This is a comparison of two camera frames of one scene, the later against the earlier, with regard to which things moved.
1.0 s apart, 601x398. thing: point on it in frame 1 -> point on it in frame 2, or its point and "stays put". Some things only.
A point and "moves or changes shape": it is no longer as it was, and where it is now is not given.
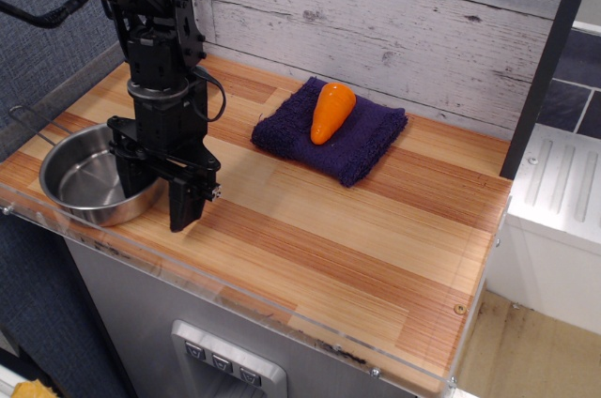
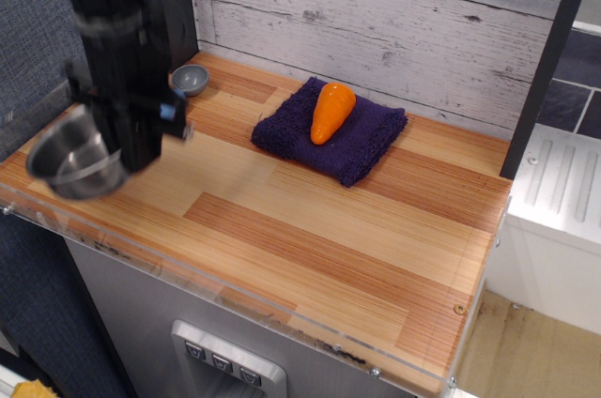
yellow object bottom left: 33,389 stays put
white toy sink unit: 547,257 stays put
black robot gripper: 167,137 -> 124,75
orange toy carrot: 333,104 stays put
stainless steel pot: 80,176 moves or changes shape
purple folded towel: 284,128 stays put
